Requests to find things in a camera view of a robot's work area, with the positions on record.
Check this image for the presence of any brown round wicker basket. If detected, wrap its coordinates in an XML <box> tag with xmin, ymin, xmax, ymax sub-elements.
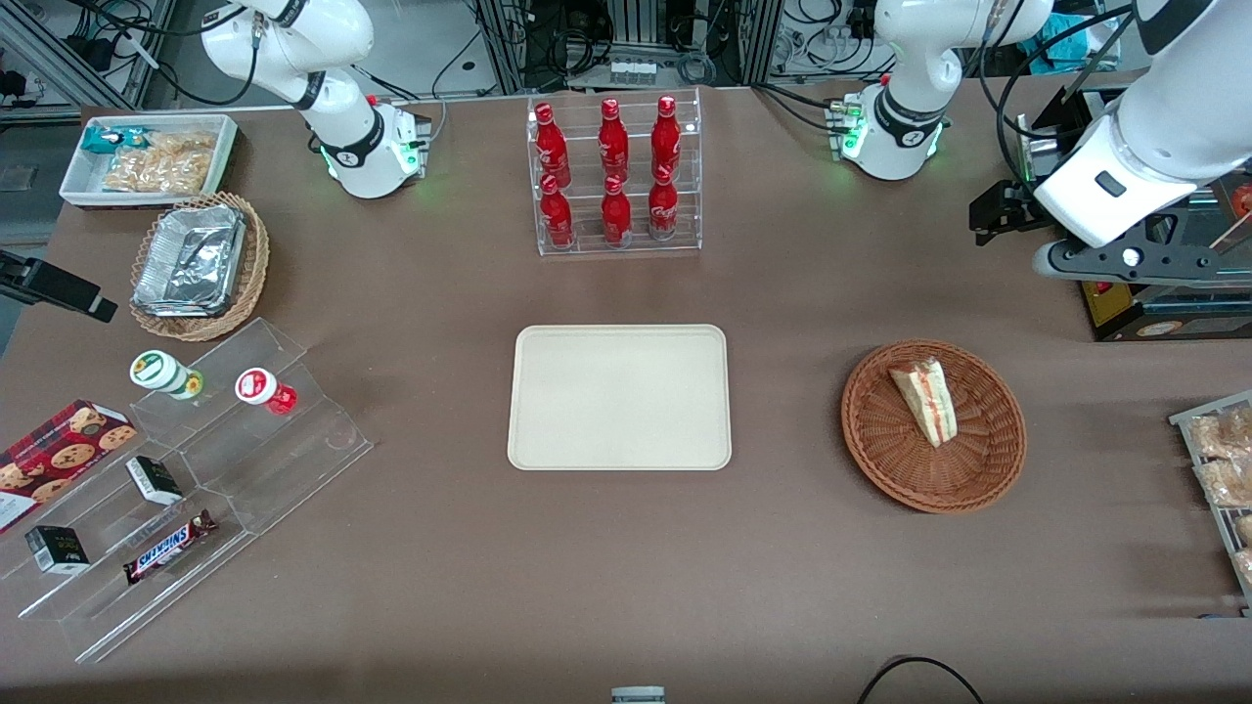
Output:
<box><xmin>840</xmin><ymin>338</ymin><xmax>1028</xmax><ymax>515</ymax></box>

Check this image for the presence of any beige plastic tray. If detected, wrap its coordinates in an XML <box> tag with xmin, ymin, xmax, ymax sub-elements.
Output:
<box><xmin>507</xmin><ymin>324</ymin><xmax>733</xmax><ymax>472</ymax></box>

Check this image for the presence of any Snickers chocolate bar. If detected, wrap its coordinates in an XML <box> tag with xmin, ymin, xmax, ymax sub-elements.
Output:
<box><xmin>122</xmin><ymin>509</ymin><xmax>219</xmax><ymax>586</ymax></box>

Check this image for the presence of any red cookie box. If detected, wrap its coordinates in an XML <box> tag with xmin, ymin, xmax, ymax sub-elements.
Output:
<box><xmin>0</xmin><ymin>398</ymin><xmax>139</xmax><ymax>535</ymax></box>

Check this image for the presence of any clear bag of crackers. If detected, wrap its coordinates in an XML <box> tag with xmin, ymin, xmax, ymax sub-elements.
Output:
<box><xmin>102</xmin><ymin>131</ymin><xmax>218</xmax><ymax>195</ymax></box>

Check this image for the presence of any red white yogurt cup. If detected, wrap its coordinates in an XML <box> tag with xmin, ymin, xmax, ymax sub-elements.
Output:
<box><xmin>235</xmin><ymin>367</ymin><xmax>299</xmax><ymax>416</ymax></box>

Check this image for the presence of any tray with packaged bread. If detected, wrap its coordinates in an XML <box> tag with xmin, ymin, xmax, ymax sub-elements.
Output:
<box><xmin>1168</xmin><ymin>390</ymin><xmax>1252</xmax><ymax>618</ymax></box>

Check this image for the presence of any white plastic snack bin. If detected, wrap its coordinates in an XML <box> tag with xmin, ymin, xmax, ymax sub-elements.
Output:
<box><xmin>60</xmin><ymin>113</ymin><xmax>240</xmax><ymax>210</ymax></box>

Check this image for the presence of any triangle sandwich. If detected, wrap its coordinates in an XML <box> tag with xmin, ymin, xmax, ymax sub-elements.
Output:
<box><xmin>888</xmin><ymin>357</ymin><xmax>957</xmax><ymax>449</ymax></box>

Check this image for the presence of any clear acrylic stepped display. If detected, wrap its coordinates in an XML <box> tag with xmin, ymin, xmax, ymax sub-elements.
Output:
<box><xmin>0</xmin><ymin>317</ymin><xmax>375</xmax><ymax>665</ymax></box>

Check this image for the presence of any black cable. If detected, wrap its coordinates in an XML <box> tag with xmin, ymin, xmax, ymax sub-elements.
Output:
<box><xmin>857</xmin><ymin>656</ymin><xmax>985</xmax><ymax>704</ymax></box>

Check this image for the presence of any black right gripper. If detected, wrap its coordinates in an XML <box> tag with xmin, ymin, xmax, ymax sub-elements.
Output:
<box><xmin>0</xmin><ymin>250</ymin><xmax>119</xmax><ymax>324</ymax></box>

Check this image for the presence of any clear acrylic bottle rack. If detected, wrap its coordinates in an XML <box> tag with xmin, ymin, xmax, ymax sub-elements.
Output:
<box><xmin>527</xmin><ymin>87</ymin><xmax>703</xmax><ymax>258</ymax></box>

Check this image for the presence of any teal snack packet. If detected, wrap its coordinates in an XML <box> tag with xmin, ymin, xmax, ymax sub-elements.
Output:
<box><xmin>82</xmin><ymin>124</ymin><xmax>150</xmax><ymax>155</ymax></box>

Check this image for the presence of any aluminium foil container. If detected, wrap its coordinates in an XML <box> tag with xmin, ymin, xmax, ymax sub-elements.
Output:
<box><xmin>133</xmin><ymin>202</ymin><xmax>246</xmax><ymax>318</ymax></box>

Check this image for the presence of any aluminium frame rack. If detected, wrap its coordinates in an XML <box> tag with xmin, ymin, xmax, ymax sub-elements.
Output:
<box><xmin>475</xmin><ymin>0</ymin><xmax>785</xmax><ymax>91</ymax></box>

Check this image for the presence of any small black box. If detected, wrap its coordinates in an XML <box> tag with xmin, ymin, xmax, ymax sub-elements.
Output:
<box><xmin>24</xmin><ymin>525</ymin><xmax>91</xmax><ymax>575</ymax></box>
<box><xmin>125</xmin><ymin>455</ymin><xmax>185</xmax><ymax>506</ymax></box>

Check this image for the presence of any red cola bottle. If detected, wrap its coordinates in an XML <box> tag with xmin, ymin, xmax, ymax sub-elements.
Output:
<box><xmin>648</xmin><ymin>165</ymin><xmax>680</xmax><ymax>242</ymax></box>
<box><xmin>534</xmin><ymin>102</ymin><xmax>572</xmax><ymax>189</ymax></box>
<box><xmin>540</xmin><ymin>174</ymin><xmax>576</xmax><ymax>248</ymax></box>
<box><xmin>601</xmin><ymin>175</ymin><xmax>634</xmax><ymax>246</ymax></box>
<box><xmin>651</xmin><ymin>95</ymin><xmax>683</xmax><ymax>183</ymax></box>
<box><xmin>598</xmin><ymin>97</ymin><xmax>631</xmax><ymax>184</ymax></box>

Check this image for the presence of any light wicker basket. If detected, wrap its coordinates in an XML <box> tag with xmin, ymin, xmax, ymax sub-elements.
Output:
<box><xmin>129</xmin><ymin>191</ymin><xmax>271</xmax><ymax>343</ymax></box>

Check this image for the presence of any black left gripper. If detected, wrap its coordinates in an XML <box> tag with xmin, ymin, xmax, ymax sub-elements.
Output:
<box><xmin>969</xmin><ymin>179</ymin><xmax>1053</xmax><ymax>248</ymax></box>

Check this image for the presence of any green white yogurt cup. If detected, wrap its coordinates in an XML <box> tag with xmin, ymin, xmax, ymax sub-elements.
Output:
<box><xmin>129</xmin><ymin>349</ymin><xmax>205</xmax><ymax>401</ymax></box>

